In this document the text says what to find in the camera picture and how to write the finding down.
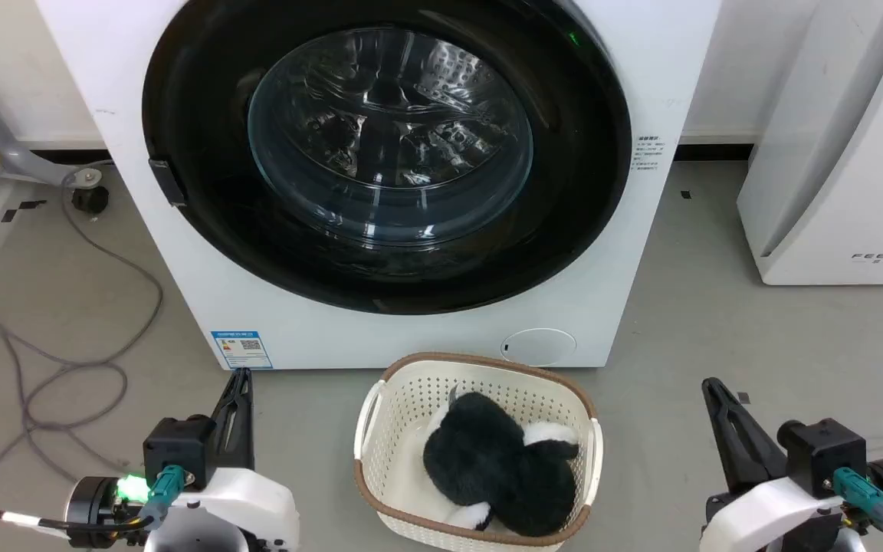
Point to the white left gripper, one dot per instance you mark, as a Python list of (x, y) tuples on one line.
[(242, 510)]

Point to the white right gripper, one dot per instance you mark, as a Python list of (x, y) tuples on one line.
[(763, 517)]

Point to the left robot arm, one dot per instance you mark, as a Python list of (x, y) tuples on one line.
[(90, 510)]

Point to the white front-load washing machine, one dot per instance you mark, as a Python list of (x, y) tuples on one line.
[(204, 291)]

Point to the round black glass washer door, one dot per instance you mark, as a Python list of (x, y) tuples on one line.
[(388, 146)]

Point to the blue energy label sticker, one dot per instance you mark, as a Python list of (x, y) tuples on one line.
[(241, 349)]

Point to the white basket with brown rim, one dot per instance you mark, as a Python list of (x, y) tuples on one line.
[(403, 406)]

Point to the round white filter cover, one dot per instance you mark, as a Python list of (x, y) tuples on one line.
[(539, 346)]

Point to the black and white plush toy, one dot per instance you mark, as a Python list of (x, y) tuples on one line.
[(487, 460)]

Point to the black round levelling foot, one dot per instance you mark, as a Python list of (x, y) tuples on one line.
[(90, 199)]

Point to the white air purifier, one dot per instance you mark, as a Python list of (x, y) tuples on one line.
[(848, 176)]

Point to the black text warning sticker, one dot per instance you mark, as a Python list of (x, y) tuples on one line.
[(648, 153)]

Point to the grey metal furniture leg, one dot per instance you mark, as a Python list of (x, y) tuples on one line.
[(4, 138)]

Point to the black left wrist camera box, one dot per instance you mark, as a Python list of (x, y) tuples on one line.
[(179, 448)]

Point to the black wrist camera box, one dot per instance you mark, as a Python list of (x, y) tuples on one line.
[(823, 456), (179, 448)]

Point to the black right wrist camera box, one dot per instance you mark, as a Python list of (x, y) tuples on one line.
[(823, 456)]

